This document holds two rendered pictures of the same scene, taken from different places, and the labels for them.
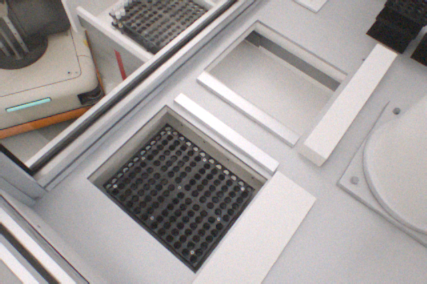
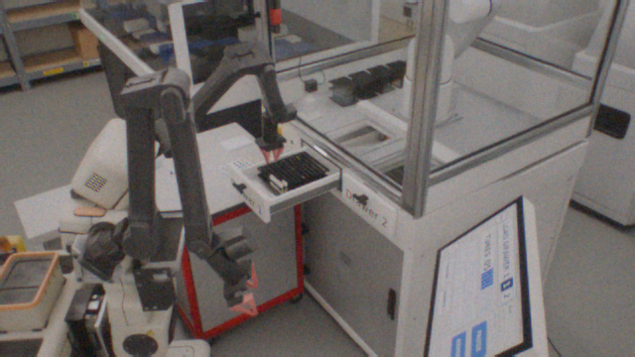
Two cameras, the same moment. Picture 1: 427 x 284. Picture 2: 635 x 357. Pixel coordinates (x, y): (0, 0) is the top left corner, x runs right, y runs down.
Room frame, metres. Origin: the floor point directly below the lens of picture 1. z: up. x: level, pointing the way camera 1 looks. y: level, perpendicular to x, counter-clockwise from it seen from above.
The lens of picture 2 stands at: (-0.23, 1.76, 2.06)
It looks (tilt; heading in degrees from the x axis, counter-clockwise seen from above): 34 degrees down; 295
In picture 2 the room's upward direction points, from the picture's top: 1 degrees counter-clockwise
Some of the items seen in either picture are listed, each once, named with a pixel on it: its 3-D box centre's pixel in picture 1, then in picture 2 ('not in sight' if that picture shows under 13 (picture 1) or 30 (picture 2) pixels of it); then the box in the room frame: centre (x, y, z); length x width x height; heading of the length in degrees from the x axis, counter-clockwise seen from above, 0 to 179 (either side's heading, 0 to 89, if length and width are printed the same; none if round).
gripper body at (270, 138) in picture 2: not in sight; (270, 135); (0.66, 0.25, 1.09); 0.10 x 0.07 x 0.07; 56
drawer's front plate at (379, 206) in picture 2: not in sight; (367, 202); (0.29, 0.22, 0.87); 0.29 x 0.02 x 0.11; 149
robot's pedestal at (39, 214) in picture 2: not in sight; (82, 277); (1.45, 0.59, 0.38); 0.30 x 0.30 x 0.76; 59
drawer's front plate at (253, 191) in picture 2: not in sight; (247, 191); (0.73, 0.33, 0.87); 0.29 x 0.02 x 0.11; 149
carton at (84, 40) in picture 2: not in sight; (97, 36); (3.85, -2.04, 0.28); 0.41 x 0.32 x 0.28; 59
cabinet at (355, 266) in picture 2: not in sight; (408, 221); (0.27, -0.33, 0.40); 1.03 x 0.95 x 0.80; 149
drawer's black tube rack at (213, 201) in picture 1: (179, 193); not in sight; (0.19, 0.05, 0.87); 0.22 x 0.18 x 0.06; 59
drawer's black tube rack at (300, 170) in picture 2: not in sight; (293, 176); (0.63, 0.16, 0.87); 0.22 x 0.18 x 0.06; 59
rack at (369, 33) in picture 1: (403, 16); not in sight; (0.64, -0.39, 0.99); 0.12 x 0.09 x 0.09; 149
